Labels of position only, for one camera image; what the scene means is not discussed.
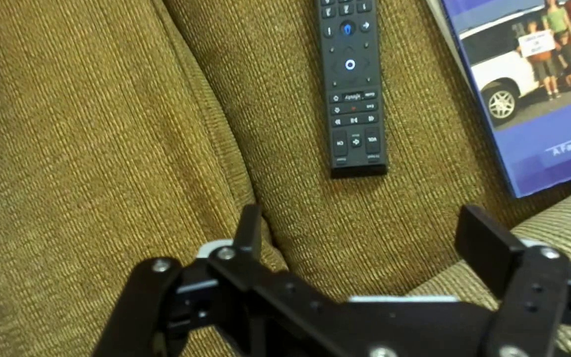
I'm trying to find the black remote control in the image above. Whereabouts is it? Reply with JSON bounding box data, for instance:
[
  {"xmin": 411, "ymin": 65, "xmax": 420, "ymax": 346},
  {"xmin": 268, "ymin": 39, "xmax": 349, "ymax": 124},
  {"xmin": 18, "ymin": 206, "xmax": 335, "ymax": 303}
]
[{"xmin": 315, "ymin": 0, "xmax": 389, "ymax": 178}]

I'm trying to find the blue guidebook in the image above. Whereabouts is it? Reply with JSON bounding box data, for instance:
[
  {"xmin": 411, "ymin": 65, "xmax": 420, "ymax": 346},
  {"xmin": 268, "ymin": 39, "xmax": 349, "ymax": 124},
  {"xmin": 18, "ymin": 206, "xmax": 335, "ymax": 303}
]
[{"xmin": 426, "ymin": 0, "xmax": 571, "ymax": 198}]

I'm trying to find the brown fabric couch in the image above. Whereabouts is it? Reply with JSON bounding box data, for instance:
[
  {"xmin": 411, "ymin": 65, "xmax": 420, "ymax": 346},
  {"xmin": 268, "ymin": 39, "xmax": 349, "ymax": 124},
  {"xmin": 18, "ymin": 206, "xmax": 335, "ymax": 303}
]
[{"xmin": 0, "ymin": 0, "xmax": 571, "ymax": 357}]

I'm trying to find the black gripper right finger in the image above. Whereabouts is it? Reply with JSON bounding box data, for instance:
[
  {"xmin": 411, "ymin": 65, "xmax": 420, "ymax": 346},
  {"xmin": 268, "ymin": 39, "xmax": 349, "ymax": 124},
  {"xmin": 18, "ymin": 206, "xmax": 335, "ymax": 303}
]
[{"xmin": 454, "ymin": 204, "xmax": 526, "ymax": 297}]

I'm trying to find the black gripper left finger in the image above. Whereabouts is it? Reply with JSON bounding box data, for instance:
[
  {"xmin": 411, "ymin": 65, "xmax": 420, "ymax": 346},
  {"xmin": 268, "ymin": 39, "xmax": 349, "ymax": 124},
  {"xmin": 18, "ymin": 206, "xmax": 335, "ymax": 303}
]
[{"xmin": 234, "ymin": 204, "xmax": 262, "ymax": 253}]

